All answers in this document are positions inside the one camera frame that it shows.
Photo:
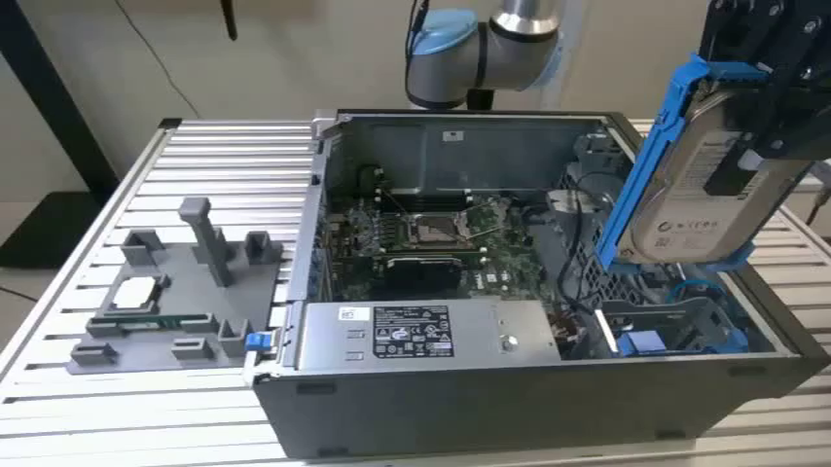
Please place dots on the blue case latch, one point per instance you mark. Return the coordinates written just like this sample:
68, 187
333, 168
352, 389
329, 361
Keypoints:
258, 340

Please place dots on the black RAM slot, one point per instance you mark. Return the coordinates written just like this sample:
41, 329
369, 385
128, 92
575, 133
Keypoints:
428, 255
428, 249
421, 195
421, 206

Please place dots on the black stand with base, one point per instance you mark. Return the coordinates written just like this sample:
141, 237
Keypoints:
38, 97

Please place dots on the dark grey PC case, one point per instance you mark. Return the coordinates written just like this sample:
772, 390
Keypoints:
453, 413

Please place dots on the black hanging rod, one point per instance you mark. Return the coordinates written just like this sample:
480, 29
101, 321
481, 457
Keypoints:
228, 19

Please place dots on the hard disk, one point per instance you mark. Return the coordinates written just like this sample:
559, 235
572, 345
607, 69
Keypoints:
681, 214

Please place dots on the green motherboard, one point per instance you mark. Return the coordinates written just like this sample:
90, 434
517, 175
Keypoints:
512, 272

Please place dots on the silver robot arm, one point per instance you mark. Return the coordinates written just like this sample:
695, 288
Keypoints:
453, 68

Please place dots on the CPU socket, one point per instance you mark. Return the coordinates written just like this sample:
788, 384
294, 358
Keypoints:
430, 228

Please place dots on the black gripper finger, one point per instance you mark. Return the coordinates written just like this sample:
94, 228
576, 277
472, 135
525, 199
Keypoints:
792, 126

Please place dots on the metal disk bay cage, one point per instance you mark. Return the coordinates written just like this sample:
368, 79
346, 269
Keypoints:
655, 307

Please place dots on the silver CPU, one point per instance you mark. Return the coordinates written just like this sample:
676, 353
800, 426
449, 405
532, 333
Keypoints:
136, 294

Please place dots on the metal locking lever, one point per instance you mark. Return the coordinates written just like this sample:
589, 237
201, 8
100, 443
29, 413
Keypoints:
397, 203

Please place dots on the silver power supply box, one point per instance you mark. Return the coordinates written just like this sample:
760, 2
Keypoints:
324, 335

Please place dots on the blue plastic block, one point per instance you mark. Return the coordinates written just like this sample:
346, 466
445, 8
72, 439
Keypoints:
625, 346
647, 343

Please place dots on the green RAM stick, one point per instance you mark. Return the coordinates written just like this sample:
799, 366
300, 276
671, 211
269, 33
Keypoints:
165, 321

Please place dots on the grey parts rack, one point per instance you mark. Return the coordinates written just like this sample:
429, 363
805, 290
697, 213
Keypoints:
188, 292

